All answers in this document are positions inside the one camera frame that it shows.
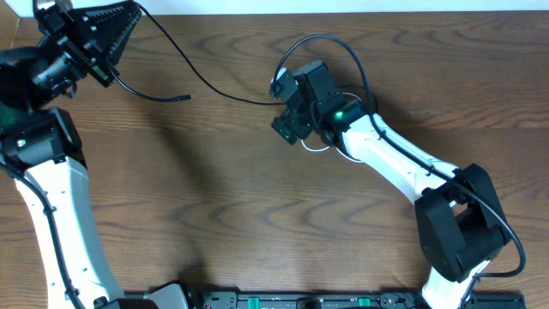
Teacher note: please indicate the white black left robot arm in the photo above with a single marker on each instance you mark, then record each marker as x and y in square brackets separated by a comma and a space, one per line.
[42, 150]

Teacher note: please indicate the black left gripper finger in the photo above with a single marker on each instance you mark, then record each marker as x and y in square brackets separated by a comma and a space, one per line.
[99, 25]
[116, 48]

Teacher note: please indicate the brown cardboard panel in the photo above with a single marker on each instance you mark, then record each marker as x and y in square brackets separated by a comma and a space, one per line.
[9, 24]

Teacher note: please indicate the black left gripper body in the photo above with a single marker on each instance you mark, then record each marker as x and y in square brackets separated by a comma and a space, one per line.
[81, 51]

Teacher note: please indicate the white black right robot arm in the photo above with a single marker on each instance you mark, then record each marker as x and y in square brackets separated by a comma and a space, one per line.
[461, 224]

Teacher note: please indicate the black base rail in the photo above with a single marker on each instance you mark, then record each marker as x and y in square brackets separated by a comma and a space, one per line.
[217, 297]

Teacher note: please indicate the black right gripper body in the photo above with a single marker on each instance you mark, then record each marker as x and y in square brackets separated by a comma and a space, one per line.
[300, 123]

